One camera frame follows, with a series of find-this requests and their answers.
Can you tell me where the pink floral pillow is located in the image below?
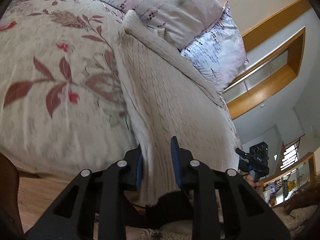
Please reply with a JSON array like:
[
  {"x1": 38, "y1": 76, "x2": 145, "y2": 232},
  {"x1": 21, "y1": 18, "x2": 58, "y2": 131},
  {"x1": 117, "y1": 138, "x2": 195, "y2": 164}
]
[{"x1": 101, "y1": 0, "x2": 223, "y2": 48}]

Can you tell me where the white blue-print pillow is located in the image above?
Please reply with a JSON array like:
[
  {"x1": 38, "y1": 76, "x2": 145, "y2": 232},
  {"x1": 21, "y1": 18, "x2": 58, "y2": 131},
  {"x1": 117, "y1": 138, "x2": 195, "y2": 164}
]
[{"x1": 181, "y1": 1, "x2": 247, "y2": 93}]

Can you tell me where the wooden stair railing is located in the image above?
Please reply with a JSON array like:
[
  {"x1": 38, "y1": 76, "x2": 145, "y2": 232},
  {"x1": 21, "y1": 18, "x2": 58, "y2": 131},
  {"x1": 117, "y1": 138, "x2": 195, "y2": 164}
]
[{"x1": 262, "y1": 134, "x2": 318, "y2": 205}]

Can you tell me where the beige cable-knit sweater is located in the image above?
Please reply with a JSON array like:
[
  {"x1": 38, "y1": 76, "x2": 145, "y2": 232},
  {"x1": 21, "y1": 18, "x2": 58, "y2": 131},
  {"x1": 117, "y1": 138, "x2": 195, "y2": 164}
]
[{"x1": 112, "y1": 10, "x2": 241, "y2": 205}]

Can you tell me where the person's right hand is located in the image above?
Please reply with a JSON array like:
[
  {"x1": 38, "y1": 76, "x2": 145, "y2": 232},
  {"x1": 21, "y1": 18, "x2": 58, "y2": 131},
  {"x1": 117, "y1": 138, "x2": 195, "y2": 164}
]
[{"x1": 245, "y1": 174, "x2": 264, "y2": 188}]

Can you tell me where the floral quilt bedspread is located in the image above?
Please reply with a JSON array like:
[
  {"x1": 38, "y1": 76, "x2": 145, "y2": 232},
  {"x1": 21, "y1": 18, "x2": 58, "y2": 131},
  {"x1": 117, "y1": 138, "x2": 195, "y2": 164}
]
[{"x1": 1, "y1": 0, "x2": 137, "y2": 175}]

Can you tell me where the wooden bed headboard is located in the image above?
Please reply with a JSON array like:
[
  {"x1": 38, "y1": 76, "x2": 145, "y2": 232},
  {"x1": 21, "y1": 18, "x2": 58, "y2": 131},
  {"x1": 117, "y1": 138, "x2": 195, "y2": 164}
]
[{"x1": 225, "y1": 0, "x2": 311, "y2": 119}]

